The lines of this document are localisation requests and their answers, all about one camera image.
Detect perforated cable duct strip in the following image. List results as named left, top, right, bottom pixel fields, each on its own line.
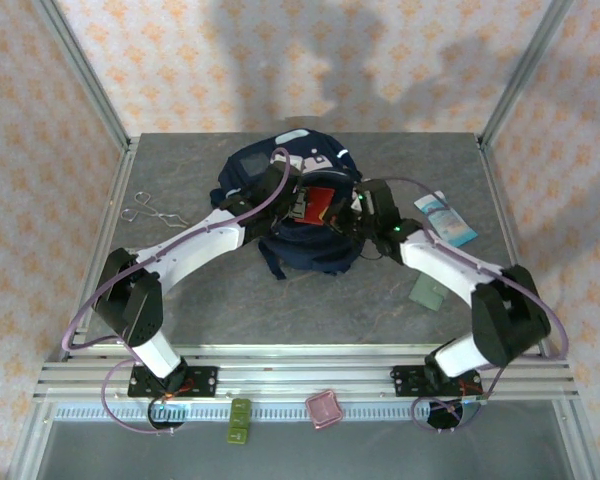
left=54, top=403, right=434, bottom=422

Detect aluminium side rail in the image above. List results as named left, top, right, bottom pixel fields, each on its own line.
left=477, top=134, right=556, bottom=359
left=44, top=134, right=141, bottom=364

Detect green button block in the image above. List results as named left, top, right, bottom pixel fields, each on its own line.
left=225, top=398, right=254, bottom=445

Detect aluminium frame post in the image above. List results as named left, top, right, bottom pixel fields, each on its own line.
left=479, top=0, right=576, bottom=146
left=32, top=0, right=134, bottom=151

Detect aluminium mounting rail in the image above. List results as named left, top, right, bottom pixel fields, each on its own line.
left=33, top=343, right=579, bottom=401

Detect red wallet case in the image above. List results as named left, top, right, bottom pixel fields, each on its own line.
left=295, top=185, right=337, bottom=226

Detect navy blue backpack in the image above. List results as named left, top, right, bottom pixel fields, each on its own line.
left=209, top=128, right=366, bottom=280

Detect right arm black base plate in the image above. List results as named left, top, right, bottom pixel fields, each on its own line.
left=390, top=364, right=483, bottom=399

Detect white blue tube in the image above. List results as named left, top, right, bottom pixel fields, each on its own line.
left=413, top=189, right=480, bottom=250

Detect pink square lid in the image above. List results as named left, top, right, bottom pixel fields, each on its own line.
left=304, top=389, right=344, bottom=431

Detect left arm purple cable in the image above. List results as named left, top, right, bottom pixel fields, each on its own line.
left=61, top=146, right=292, bottom=436

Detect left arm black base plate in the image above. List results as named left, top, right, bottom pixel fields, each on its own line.
left=128, top=366, right=219, bottom=400

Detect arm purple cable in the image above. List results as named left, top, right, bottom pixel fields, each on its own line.
left=61, top=146, right=292, bottom=436
left=379, top=177, right=569, bottom=436

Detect metal wire tongs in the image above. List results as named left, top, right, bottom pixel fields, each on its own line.
left=121, top=192, right=191, bottom=229

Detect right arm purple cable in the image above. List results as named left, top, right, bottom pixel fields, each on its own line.
left=379, top=177, right=569, bottom=436

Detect green snap wallet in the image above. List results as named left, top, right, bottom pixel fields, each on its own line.
left=408, top=272, right=449, bottom=312

